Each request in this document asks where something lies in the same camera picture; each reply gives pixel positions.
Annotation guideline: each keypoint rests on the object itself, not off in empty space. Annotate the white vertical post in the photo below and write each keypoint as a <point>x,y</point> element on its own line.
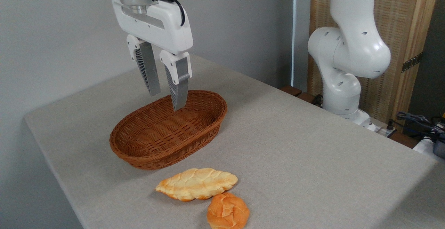
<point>300,30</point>

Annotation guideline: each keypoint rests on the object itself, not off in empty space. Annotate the brass hinge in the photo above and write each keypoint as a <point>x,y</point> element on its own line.
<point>412,62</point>

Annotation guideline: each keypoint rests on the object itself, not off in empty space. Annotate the brown wicker oval basket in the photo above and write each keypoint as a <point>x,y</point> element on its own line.
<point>156,142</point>

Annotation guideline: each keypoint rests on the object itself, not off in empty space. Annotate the wooden woven screen panel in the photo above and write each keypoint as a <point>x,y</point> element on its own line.
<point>399,20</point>

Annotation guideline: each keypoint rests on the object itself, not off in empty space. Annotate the round orange bread roll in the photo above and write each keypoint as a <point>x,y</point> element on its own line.
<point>227,211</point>

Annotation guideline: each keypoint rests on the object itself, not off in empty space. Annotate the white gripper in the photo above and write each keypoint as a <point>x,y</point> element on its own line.
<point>167,30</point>

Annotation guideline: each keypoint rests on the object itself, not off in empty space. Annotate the long braided bread loaf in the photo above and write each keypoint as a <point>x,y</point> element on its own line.
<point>196,184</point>

